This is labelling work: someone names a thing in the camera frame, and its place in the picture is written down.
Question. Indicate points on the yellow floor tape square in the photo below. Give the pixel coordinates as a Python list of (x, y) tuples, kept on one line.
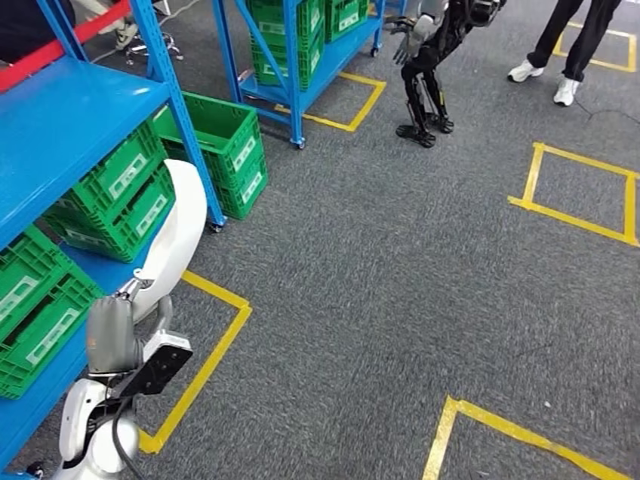
[(575, 220), (632, 53), (199, 378), (367, 106), (440, 437)]

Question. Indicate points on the red barrier belt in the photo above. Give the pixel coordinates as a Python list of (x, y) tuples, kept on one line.
[(50, 50)]

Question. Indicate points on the blue metal shelf rack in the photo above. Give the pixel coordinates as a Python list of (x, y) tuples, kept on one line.
[(50, 132), (345, 53)]

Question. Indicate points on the black humanoid robot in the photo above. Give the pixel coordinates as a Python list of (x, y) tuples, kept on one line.
[(430, 53)]

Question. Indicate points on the black round stool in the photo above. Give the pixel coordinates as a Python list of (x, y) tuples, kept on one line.
[(160, 48)]

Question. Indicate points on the white curved plastic part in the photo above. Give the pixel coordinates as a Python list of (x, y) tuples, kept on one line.
[(175, 225)]

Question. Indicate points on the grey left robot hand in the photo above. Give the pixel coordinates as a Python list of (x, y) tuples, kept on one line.
[(110, 334)]

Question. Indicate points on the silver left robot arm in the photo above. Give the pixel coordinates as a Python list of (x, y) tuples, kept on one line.
[(80, 417)]

